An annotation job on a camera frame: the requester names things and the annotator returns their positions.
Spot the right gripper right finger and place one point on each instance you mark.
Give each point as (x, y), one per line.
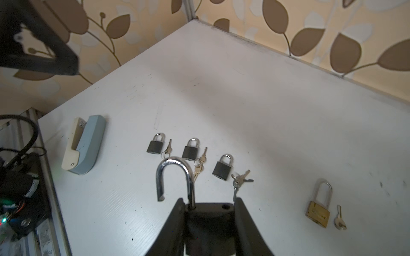
(248, 240)

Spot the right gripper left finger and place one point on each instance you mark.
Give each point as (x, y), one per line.
(170, 241)

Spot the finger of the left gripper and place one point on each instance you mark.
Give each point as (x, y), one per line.
(38, 48)

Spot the black padlock with keys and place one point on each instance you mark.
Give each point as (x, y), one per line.
(209, 227)
(190, 153)

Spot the brass padlock shackle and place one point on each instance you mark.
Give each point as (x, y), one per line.
(319, 212)

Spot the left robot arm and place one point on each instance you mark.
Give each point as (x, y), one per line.
(24, 201)

